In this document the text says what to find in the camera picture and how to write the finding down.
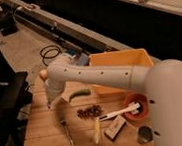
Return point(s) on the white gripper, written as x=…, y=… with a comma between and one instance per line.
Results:
x=53, y=93

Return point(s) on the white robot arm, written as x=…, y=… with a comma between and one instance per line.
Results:
x=161, y=83

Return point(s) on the metal cup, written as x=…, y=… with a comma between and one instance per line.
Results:
x=144, y=135

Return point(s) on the apple on green stand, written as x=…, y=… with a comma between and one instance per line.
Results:
x=43, y=75

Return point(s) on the blue box device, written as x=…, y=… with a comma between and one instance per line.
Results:
x=71, y=52

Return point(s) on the wooden cutting board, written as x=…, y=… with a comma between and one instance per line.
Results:
x=44, y=124

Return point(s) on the pile of dark grapes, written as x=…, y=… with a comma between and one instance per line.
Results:
x=90, y=112

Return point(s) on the metal fork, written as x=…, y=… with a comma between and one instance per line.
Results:
x=63, y=123

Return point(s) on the wooden block brush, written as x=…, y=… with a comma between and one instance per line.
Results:
x=114, y=128

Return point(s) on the yellow plastic bin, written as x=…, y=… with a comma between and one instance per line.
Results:
x=123, y=57

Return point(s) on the black box device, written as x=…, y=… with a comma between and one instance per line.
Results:
x=7, y=23

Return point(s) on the red clay bowl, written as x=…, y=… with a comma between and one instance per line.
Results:
x=140, y=113

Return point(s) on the metal rail beam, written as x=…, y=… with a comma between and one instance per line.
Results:
x=99, y=25

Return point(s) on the white handled utensil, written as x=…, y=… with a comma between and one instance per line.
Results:
x=130, y=108

